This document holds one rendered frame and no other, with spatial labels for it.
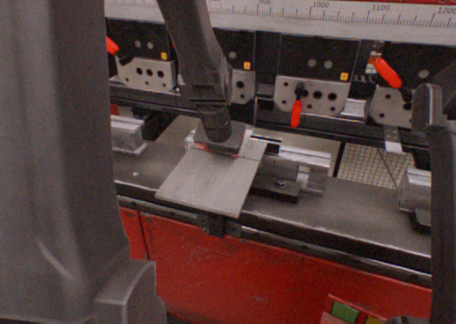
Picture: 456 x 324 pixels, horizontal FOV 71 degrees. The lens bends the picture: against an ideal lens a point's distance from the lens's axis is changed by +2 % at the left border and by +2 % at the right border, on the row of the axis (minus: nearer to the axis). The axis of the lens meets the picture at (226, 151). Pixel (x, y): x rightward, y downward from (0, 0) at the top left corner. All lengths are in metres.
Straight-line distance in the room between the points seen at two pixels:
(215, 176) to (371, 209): 0.41
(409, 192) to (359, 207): 0.12
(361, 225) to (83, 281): 0.72
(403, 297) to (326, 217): 0.26
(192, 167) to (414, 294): 0.60
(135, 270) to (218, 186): 0.49
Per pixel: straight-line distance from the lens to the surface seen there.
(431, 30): 0.68
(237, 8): 0.69
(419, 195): 0.87
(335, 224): 0.81
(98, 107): 0.18
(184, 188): 0.68
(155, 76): 0.81
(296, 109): 0.68
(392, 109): 0.72
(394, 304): 0.98
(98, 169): 0.18
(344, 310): 0.75
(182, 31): 0.42
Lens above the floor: 1.45
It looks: 35 degrees down
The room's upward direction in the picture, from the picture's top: straight up
